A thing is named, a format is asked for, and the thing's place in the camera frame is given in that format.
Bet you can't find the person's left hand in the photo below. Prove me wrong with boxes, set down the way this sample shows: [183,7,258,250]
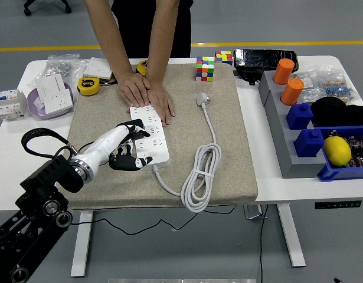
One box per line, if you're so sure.
[145,81,176,127]

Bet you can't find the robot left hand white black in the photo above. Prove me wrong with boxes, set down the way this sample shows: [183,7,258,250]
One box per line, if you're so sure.
[76,121,154,173]

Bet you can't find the person's right hand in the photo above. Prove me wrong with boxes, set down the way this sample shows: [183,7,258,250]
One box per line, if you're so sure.
[117,72,152,108]

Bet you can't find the white power strip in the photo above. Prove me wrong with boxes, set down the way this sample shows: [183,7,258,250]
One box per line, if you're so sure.
[129,104,171,172]

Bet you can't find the black adapter cord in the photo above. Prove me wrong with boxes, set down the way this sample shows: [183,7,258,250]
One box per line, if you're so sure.
[69,205,237,236]

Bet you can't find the yellow square tape measure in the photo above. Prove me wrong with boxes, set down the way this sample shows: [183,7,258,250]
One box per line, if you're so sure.
[136,60,149,77]

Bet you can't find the yellow round tape measure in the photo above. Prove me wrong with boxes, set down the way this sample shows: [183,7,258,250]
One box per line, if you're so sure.
[77,77,101,96]

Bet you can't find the large colourful puzzle cube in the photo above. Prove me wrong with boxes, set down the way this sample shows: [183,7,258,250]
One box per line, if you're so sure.
[195,56,215,83]

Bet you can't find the white socket panel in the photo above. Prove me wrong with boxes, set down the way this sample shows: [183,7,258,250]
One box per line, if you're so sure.
[42,90,74,115]

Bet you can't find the white table leg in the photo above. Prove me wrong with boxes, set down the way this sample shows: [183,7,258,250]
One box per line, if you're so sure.
[276,203,306,268]
[70,210,95,278]

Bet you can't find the clear bag of screws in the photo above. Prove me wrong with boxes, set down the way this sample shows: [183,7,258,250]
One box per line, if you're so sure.
[44,52,81,86]

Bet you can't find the small colourful puzzle cube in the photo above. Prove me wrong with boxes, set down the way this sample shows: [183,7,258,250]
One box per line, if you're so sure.
[215,50,233,65]

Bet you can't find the black table control panel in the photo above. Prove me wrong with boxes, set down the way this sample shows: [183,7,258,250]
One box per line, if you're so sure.
[314,200,362,210]

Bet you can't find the purple bowl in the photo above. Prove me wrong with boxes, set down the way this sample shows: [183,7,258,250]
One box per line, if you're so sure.
[27,81,75,120]

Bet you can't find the grey-brown mat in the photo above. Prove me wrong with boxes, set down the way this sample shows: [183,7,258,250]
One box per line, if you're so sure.
[63,62,259,210]

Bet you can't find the white circuit breaker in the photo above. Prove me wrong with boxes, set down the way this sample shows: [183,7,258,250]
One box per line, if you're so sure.
[0,88,28,121]

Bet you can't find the blue plastic bin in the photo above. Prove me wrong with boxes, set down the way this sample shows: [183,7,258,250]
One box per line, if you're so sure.
[316,126,363,182]

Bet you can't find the silver box under table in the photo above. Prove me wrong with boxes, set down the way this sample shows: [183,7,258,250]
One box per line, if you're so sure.
[243,205,269,221]

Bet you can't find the black plastic-wrapped device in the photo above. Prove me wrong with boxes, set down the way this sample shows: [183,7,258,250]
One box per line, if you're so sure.
[233,48,299,86]

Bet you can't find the black office chair base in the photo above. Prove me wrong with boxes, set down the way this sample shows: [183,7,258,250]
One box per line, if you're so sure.
[23,0,73,17]

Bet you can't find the orange cylinder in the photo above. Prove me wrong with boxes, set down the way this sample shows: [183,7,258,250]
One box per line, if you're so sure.
[280,77,305,106]
[272,58,295,85]

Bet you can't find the yellow lemon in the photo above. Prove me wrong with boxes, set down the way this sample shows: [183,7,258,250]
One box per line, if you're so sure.
[322,136,352,168]

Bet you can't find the dark cylindrical capacitors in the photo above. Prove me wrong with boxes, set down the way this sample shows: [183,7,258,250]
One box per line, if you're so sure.
[346,134,363,169]

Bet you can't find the grey block holder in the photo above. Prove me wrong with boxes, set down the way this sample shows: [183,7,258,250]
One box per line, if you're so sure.
[257,70,328,179]

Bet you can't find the blue block with knob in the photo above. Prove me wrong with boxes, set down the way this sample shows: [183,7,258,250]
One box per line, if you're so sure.
[286,102,314,130]
[293,129,325,158]

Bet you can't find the clear bag of white parts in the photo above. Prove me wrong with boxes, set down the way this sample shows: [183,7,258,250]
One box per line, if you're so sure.
[293,70,322,103]

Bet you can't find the black cloth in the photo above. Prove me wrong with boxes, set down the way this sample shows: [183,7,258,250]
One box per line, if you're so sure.
[310,97,363,127]

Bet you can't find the clear bag of blue components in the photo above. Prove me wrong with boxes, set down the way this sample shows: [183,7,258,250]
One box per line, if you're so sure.
[319,69,361,104]

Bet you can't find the white power strip cable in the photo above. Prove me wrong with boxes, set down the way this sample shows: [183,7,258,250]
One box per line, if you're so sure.
[153,91,223,212]

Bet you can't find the white flat wall switch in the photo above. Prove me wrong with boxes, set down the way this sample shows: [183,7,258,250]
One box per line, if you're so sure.
[82,57,113,81]

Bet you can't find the white switch panel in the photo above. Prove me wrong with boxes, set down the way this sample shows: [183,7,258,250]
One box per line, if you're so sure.
[35,73,66,103]

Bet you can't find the black hanging cable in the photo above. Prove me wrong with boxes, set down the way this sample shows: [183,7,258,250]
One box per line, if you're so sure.
[259,205,270,283]

